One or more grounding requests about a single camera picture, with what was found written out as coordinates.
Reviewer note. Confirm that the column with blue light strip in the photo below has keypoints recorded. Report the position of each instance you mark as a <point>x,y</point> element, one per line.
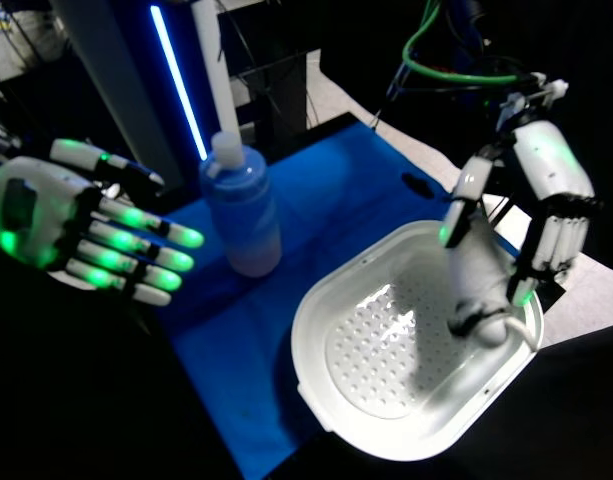
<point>111,75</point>

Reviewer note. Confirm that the grey umbrella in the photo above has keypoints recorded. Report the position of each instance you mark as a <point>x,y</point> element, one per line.
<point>476,280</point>

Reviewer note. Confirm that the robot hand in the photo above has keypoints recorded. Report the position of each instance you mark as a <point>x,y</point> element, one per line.
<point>556,160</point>
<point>41,210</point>

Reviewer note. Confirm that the black rack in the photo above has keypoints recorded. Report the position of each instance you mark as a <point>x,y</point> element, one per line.
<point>288,100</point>

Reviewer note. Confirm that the blue water bottle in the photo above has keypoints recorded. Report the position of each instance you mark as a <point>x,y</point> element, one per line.
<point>246,215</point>

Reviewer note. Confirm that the white perforated oval basin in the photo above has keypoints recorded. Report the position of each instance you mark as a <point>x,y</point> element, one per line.
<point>366,350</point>

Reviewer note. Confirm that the blue table cloth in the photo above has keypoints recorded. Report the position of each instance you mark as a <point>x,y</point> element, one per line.
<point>311,200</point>

